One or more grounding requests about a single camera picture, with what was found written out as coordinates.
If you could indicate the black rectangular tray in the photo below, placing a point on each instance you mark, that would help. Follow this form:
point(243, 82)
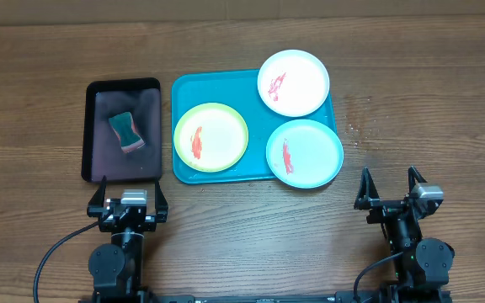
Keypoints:
point(102, 154)

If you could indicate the white plate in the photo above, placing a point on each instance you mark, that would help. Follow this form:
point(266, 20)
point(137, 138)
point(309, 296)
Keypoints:
point(293, 83)

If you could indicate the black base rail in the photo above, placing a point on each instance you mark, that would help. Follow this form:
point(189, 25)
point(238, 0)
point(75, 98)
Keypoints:
point(338, 297)

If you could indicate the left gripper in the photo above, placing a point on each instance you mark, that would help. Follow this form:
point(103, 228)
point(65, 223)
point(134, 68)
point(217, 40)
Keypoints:
point(146, 221)

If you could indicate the light blue plate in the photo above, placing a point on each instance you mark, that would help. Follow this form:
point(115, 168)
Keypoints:
point(304, 154)

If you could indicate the yellow-green plate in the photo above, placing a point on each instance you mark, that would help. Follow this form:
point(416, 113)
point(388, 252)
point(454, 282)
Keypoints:
point(211, 137)

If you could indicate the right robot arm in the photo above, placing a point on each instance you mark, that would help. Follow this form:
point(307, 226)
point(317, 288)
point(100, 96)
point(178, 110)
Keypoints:
point(421, 264)

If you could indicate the green and red sponge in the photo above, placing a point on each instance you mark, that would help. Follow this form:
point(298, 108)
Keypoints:
point(125, 129)

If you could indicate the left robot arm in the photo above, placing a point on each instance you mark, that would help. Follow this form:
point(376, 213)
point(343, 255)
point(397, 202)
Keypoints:
point(117, 266)

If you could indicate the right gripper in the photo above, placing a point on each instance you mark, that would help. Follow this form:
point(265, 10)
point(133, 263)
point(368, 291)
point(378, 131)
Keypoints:
point(370, 198)

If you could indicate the teal plastic tray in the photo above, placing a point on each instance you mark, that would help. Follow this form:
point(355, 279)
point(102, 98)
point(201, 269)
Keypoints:
point(238, 90)

